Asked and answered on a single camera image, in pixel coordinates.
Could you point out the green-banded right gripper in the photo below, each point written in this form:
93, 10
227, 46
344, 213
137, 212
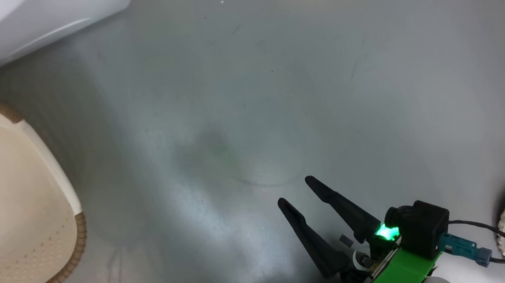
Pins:
395, 276

